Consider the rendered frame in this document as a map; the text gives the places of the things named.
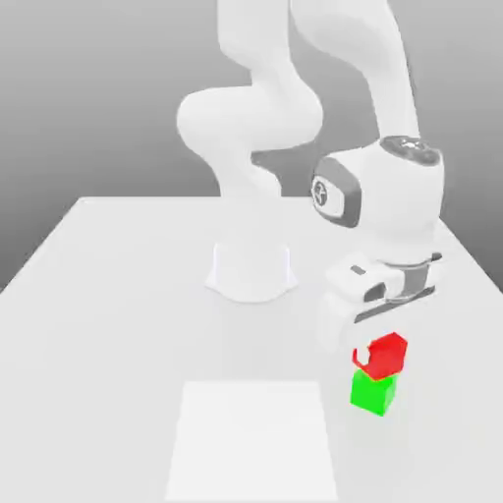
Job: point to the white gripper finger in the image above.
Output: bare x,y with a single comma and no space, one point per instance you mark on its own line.
362,351

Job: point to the small green cube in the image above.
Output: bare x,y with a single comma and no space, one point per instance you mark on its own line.
371,395

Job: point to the small red cube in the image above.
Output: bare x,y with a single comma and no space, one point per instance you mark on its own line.
388,355

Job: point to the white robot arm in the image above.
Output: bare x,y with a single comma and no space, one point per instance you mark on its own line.
251,114

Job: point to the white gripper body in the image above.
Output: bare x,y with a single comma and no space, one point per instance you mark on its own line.
342,324

